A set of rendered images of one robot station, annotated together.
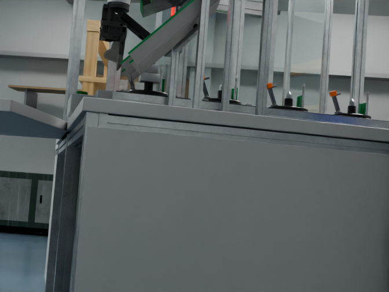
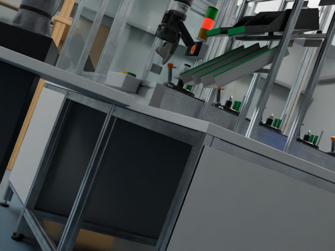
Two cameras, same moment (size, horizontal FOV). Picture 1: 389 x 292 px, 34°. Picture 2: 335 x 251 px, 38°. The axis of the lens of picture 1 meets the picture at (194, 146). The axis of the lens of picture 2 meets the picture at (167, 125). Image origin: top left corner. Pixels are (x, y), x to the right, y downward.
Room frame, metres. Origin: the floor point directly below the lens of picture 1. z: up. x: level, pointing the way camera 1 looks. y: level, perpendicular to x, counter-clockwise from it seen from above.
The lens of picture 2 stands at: (0.11, 0.62, 0.79)
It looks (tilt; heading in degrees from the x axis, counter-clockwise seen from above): 1 degrees up; 347
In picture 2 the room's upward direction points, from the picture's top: 20 degrees clockwise
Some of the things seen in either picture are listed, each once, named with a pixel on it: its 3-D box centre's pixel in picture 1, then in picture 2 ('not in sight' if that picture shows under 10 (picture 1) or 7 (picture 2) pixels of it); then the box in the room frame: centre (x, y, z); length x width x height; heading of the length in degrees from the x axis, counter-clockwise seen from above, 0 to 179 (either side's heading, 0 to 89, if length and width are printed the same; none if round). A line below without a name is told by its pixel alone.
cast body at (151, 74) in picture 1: (152, 72); (187, 73); (2.12, 0.16, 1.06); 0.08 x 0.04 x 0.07; 104
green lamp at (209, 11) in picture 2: not in sight; (211, 14); (2.33, 0.10, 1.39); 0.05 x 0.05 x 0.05
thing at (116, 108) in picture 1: (270, 148); (248, 151); (2.23, -0.26, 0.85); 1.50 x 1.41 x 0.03; 14
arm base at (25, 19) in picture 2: not in sight; (32, 24); (1.95, 0.79, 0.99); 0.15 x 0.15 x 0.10
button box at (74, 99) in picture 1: (79, 106); (122, 81); (2.15, 0.40, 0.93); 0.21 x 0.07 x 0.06; 14
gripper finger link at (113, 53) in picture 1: (113, 54); (164, 52); (2.07, 0.29, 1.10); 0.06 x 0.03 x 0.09; 104
